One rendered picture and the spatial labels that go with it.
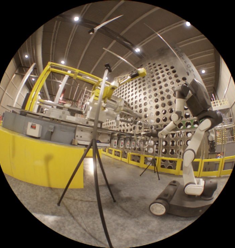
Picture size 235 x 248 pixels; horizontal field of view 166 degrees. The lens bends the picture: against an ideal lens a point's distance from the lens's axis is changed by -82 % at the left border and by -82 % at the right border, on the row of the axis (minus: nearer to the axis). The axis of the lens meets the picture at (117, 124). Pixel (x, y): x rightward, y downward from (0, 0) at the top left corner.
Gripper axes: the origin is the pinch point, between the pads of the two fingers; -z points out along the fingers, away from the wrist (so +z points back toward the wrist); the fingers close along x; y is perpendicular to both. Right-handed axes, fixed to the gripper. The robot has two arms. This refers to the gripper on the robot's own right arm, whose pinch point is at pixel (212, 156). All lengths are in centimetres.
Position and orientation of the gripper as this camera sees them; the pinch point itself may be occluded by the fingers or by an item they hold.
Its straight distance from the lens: 124.5
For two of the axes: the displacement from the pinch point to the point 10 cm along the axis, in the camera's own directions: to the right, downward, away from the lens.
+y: -9.9, 0.4, -1.3
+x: -1.2, 2.4, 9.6
